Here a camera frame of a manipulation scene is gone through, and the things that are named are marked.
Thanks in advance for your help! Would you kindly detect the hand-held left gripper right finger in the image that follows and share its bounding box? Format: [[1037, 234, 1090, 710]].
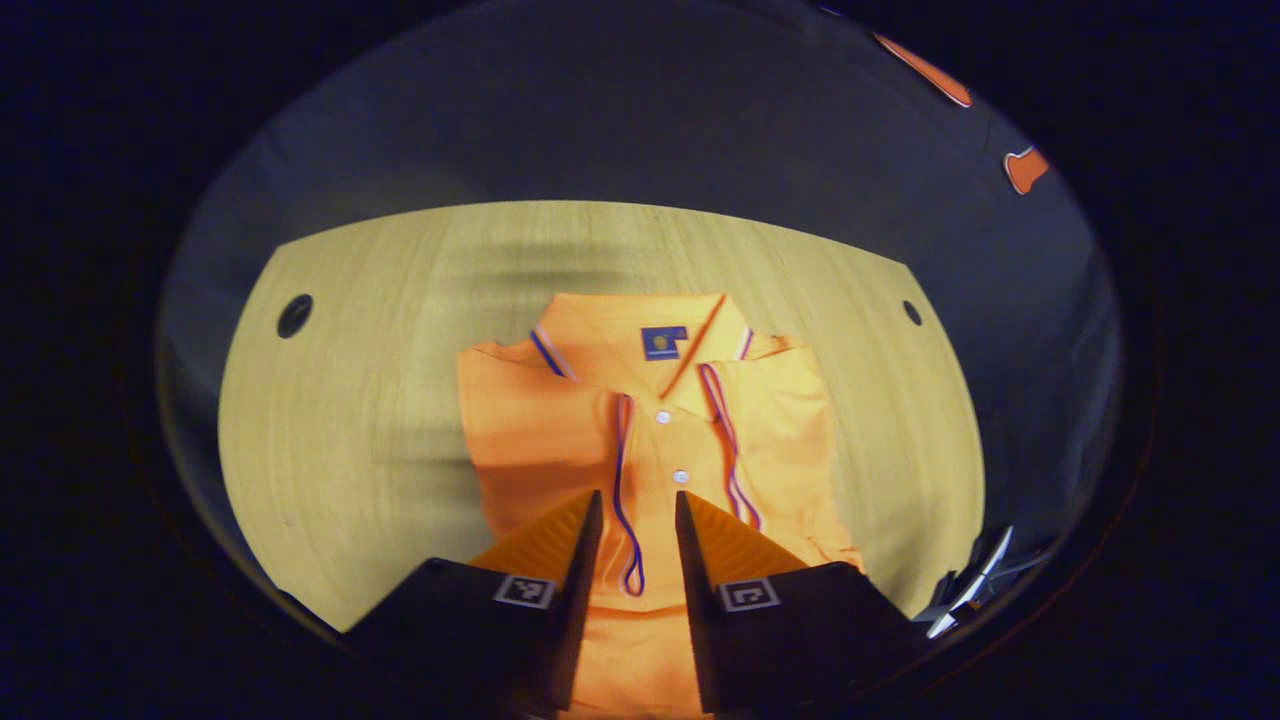
[[674, 489, 928, 715]]

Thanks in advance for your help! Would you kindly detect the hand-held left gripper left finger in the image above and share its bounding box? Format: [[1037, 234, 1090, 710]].
[[343, 489, 605, 717]]

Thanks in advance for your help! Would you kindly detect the orange polo T-shirt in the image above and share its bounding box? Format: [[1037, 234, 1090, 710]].
[[457, 292, 867, 720]]

